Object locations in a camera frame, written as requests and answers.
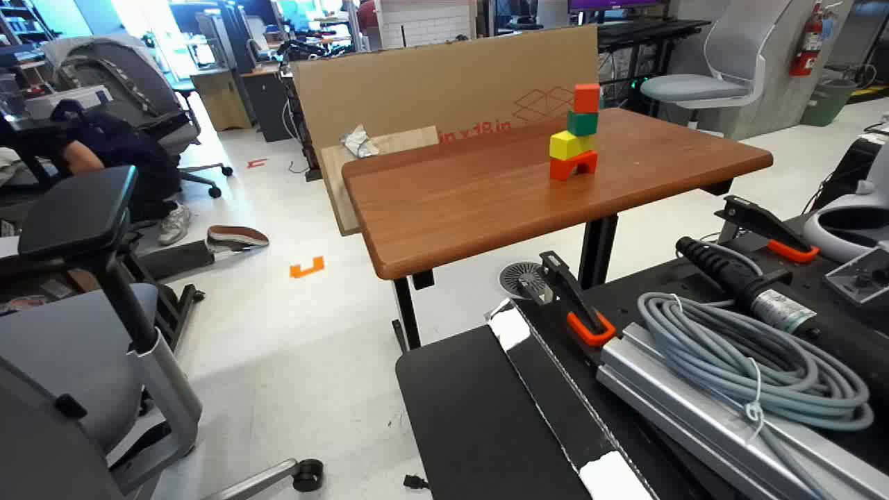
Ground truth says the black clamp with orange handle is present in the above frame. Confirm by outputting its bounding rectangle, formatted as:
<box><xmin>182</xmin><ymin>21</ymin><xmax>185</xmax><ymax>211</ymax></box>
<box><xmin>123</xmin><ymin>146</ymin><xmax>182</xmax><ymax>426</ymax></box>
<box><xmin>714</xmin><ymin>193</ymin><xmax>824</xmax><ymax>266</ymax></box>
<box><xmin>535</xmin><ymin>248</ymin><xmax>619</xmax><ymax>352</ymax></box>

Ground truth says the grey office chair black armrest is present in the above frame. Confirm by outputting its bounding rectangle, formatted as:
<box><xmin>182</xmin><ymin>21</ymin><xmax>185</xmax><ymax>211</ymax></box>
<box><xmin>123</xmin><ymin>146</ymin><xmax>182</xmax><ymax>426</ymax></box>
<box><xmin>0</xmin><ymin>165</ymin><xmax>329</xmax><ymax>500</ymax></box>

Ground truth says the black robot platform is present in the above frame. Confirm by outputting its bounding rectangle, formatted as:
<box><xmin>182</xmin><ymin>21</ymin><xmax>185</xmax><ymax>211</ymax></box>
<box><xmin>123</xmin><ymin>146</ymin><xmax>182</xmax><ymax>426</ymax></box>
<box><xmin>394</xmin><ymin>241</ymin><xmax>889</xmax><ymax>500</ymax></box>

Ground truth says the grey reclined office chair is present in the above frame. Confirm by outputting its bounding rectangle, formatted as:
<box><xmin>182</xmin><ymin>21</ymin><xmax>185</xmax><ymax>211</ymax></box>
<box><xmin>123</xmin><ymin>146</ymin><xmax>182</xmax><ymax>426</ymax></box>
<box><xmin>43</xmin><ymin>33</ymin><xmax>236</xmax><ymax>202</ymax></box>

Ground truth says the large cardboard sheet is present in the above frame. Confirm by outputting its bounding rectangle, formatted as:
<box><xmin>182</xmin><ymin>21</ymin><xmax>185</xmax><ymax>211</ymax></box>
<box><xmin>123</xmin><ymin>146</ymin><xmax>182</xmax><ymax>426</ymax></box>
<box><xmin>289</xmin><ymin>26</ymin><xmax>604</xmax><ymax>182</ymax></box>

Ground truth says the yellow cube block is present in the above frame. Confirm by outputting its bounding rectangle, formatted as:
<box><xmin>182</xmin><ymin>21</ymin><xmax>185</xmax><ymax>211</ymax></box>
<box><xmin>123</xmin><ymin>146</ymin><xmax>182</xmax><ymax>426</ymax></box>
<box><xmin>547</xmin><ymin>130</ymin><xmax>587</xmax><ymax>165</ymax></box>

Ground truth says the green cube block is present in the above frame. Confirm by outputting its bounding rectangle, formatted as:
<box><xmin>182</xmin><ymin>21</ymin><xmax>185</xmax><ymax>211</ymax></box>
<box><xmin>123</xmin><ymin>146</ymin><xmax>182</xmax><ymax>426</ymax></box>
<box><xmin>565</xmin><ymin>108</ymin><xmax>601</xmax><ymax>139</ymax></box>

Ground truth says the orange cube block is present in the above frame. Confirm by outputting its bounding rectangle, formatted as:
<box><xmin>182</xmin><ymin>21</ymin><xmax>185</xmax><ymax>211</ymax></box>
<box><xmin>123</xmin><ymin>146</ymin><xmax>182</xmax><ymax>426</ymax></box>
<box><xmin>571</xmin><ymin>80</ymin><xmax>605</xmax><ymax>116</ymax></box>

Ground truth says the black square device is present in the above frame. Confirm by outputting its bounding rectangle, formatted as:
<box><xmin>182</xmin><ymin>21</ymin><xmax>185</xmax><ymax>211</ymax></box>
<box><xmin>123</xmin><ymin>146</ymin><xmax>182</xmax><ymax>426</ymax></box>
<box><xmin>824</xmin><ymin>241</ymin><xmax>889</xmax><ymax>309</ymax></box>

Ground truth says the orange arch block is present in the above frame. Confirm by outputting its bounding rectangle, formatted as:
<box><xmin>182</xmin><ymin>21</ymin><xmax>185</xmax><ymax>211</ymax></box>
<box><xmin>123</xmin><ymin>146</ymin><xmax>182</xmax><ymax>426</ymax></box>
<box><xmin>547</xmin><ymin>150</ymin><xmax>601</xmax><ymax>184</ymax></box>

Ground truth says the silver aluminium extrusion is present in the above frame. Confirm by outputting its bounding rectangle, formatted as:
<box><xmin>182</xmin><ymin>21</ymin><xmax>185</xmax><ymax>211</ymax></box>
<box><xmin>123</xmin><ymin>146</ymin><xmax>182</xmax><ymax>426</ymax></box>
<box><xmin>596</xmin><ymin>321</ymin><xmax>889</xmax><ymax>500</ymax></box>

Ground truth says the white crumpled paper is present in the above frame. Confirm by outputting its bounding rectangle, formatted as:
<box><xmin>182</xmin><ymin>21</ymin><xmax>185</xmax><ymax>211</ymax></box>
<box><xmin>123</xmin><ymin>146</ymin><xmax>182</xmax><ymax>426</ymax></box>
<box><xmin>340</xmin><ymin>123</ymin><xmax>383</xmax><ymax>161</ymax></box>

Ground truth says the black table leg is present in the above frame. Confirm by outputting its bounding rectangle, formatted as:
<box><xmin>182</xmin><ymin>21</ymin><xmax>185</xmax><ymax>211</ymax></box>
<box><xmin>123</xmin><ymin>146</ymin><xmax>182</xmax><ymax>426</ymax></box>
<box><xmin>575</xmin><ymin>215</ymin><xmax>619</xmax><ymax>293</ymax></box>
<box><xmin>393</xmin><ymin>272</ymin><xmax>426</xmax><ymax>355</ymax></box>

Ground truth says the black ribbed handle tool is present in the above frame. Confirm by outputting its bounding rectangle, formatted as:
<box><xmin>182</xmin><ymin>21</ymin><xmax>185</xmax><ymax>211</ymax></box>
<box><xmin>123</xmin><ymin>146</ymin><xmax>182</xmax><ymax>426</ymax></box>
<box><xmin>674</xmin><ymin>234</ymin><xmax>824</xmax><ymax>337</ymax></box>

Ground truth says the seated person in dark clothes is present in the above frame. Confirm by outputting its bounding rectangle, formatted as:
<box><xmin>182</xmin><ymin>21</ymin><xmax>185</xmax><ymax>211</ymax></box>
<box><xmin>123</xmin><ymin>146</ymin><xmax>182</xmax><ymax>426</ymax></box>
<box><xmin>48</xmin><ymin>94</ymin><xmax>196</xmax><ymax>250</ymax></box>

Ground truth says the green bin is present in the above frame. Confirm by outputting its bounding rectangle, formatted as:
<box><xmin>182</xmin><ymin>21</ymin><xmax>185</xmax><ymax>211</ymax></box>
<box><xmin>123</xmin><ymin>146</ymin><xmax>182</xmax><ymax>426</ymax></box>
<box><xmin>801</xmin><ymin>79</ymin><xmax>862</xmax><ymax>129</ymax></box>

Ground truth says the black background desk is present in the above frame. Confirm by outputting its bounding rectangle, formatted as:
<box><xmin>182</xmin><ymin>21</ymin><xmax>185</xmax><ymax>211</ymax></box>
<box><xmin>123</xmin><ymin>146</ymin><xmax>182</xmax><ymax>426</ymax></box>
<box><xmin>596</xmin><ymin>18</ymin><xmax>714</xmax><ymax>107</ymax></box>

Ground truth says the white office chair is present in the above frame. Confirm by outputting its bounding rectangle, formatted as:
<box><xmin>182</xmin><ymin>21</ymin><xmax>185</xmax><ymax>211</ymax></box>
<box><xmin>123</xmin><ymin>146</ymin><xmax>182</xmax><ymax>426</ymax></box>
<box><xmin>636</xmin><ymin>0</ymin><xmax>792</xmax><ymax>119</ymax></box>

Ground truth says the open cardboard box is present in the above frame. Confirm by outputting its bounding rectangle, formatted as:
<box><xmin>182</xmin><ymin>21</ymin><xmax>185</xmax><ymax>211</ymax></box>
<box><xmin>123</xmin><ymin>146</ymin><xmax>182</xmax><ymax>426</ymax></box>
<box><xmin>321</xmin><ymin>123</ymin><xmax>446</xmax><ymax>236</ymax></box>

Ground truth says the grey coiled cable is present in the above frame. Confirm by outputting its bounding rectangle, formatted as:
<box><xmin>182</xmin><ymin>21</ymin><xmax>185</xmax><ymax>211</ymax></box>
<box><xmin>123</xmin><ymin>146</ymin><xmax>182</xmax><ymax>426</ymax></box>
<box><xmin>635</xmin><ymin>290</ymin><xmax>878</xmax><ymax>439</ymax></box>

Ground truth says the red fire extinguisher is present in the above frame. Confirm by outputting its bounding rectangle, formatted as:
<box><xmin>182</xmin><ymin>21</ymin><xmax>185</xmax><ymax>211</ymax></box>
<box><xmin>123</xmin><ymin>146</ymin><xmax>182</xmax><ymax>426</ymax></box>
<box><xmin>786</xmin><ymin>0</ymin><xmax>835</xmax><ymax>80</ymax></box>

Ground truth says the grey slipper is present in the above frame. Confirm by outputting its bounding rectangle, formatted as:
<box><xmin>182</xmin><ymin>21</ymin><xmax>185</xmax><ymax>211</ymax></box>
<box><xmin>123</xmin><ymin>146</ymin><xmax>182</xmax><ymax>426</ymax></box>
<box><xmin>203</xmin><ymin>222</ymin><xmax>276</xmax><ymax>254</ymax></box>

